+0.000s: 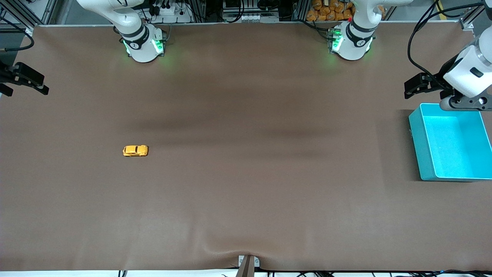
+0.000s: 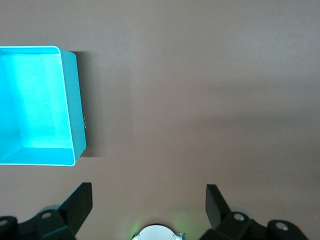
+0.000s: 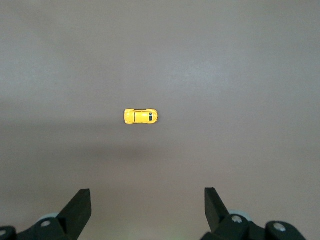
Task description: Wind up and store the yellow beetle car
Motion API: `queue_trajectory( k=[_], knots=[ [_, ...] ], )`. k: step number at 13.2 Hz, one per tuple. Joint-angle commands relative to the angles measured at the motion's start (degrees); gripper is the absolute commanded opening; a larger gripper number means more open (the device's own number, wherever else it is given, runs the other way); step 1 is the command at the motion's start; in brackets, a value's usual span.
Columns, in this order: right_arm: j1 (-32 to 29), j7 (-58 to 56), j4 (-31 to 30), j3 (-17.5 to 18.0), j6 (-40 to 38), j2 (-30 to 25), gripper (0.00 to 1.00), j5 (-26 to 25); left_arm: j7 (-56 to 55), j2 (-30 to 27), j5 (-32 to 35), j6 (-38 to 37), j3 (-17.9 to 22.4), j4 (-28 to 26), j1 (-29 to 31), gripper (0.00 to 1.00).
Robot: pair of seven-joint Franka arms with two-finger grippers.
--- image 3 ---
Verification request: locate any yellow beetle toy car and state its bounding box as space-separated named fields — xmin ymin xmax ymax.
xmin=123 ymin=107 xmax=159 ymax=125

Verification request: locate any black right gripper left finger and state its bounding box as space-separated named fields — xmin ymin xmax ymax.
xmin=14 ymin=188 xmax=92 ymax=240

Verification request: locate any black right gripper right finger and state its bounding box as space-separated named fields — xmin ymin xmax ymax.
xmin=202 ymin=187 xmax=266 ymax=240

